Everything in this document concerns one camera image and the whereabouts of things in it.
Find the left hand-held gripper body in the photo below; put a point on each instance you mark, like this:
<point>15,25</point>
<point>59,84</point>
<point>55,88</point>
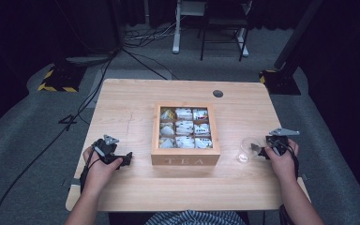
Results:
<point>106,150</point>

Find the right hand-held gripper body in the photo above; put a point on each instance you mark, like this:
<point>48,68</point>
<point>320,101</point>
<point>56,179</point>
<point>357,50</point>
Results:
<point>278,144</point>

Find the clear glass cup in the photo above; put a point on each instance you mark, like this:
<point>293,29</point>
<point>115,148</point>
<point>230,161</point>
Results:
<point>247,150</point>

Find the wooden tea box with window lid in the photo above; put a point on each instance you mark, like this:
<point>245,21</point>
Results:
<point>186,156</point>

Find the person's right hand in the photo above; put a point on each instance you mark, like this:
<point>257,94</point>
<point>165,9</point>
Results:
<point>283,167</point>

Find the person's left hand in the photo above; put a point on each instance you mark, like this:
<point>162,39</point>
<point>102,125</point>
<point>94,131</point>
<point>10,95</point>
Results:
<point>98,175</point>

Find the set of tea bag packets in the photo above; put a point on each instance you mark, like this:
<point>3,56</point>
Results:
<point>185,128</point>

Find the black stand base with pole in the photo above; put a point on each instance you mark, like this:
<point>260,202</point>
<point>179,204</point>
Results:
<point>282,81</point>

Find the dark round table grommet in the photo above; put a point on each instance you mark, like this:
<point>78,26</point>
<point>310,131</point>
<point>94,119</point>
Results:
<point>217,93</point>

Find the black stand base yellow stripes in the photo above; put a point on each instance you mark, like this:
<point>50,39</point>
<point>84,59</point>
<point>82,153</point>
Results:
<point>63,79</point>

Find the person's striped shirt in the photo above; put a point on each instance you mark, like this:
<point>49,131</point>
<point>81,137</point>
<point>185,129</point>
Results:
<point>195,218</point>

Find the grey flat stand base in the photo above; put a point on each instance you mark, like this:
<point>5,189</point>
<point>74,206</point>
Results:
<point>87,60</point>

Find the white desk leg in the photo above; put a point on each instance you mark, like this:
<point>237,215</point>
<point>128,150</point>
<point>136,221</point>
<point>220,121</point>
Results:
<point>176,37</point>
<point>243,43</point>

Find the black metal chair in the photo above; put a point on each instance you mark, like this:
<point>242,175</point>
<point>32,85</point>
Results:
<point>225,22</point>

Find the metal table bracket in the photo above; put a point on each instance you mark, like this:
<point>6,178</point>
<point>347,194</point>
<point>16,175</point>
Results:
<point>74,182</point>
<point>304,177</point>

